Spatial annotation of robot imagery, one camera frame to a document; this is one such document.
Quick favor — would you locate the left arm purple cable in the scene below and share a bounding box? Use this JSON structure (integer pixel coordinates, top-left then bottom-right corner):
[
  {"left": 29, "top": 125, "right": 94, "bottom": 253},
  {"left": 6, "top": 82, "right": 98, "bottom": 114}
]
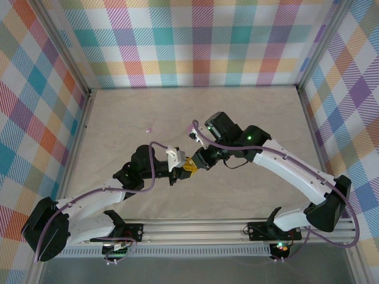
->
[{"left": 34, "top": 141, "right": 169, "bottom": 264}]

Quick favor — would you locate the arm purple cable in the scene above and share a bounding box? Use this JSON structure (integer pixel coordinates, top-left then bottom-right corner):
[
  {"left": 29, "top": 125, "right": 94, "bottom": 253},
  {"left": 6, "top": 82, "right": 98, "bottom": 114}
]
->
[
  {"left": 191, "top": 119, "right": 358, "bottom": 263},
  {"left": 34, "top": 141, "right": 169, "bottom": 264}
]

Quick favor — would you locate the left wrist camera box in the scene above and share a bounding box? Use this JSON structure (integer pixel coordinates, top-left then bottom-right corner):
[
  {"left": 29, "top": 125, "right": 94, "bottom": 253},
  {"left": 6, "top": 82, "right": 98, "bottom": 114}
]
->
[{"left": 165, "top": 146, "right": 188, "bottom": 173}]

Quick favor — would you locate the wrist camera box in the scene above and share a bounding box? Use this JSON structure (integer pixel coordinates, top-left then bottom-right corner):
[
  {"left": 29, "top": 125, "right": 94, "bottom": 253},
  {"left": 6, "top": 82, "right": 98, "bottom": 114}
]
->
[
  {"left": 189, "top": 125, "right": 207, "bottom": 146},
  {"left": 165, "top": 146, "right": 188, "bottom": 173}
]

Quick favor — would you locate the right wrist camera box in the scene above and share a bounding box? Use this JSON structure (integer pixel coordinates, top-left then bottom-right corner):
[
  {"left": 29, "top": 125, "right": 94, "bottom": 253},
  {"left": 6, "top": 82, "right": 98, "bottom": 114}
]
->
[{"left": 189, "top": 125, "right": 207, "bottom": 146}]

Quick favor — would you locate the aluminium mounting rail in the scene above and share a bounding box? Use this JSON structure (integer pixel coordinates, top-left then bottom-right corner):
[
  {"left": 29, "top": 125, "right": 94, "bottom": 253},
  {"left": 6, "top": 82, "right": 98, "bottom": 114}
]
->
[{"left": 31, "top": 218, "right": 359, "bottom": 245}]

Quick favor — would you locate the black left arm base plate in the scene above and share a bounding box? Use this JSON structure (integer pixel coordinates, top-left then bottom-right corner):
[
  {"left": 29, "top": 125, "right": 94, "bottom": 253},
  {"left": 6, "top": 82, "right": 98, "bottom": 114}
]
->
[{"left": 89, "top": 223, "right": 145, "bottom": 244}]

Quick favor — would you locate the aluminium floor side rail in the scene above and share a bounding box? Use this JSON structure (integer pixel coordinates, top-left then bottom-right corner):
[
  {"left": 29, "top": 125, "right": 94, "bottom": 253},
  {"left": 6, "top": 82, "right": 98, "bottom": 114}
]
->
[
  {"left": 297, "top": 85, "right": 341, "bottom": 218},
  {"left": 56, "top": 88, "right": 98, "bottom": 208}
]

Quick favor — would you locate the grey slotted cable duct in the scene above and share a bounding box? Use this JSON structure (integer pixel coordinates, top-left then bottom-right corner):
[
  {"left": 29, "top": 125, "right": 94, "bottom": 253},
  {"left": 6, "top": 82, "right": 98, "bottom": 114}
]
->
[{"left": 47, "top": 247, "right": 272, "bottom": 259}]

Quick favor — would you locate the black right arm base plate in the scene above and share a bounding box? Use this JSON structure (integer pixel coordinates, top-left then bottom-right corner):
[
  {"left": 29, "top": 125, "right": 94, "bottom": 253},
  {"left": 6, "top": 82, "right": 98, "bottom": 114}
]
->
[{"left": 247, "top": 220, "right": 303, "bottom": 241}]

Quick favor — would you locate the aluminium frame post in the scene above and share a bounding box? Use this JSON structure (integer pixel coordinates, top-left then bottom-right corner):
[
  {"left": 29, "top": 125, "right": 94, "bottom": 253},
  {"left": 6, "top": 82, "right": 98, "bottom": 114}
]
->
[
  {"left": 296, "top": 0, "right": 349, "bottom": 91},
  {"left": 343, "top": 242, "right": 367, "bottom": 284},
  {"left": 28, "top": 260, "right": 48, "bottom": 284},
  {"left": 34, "top": 0, "right": 93, "bottom": 93}
]

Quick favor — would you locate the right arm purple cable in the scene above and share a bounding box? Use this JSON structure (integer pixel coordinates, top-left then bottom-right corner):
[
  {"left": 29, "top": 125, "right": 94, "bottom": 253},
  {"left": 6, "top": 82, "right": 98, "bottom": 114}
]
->
[{"left": 191, "top": 119, "right": 358, "bottom": 263}]

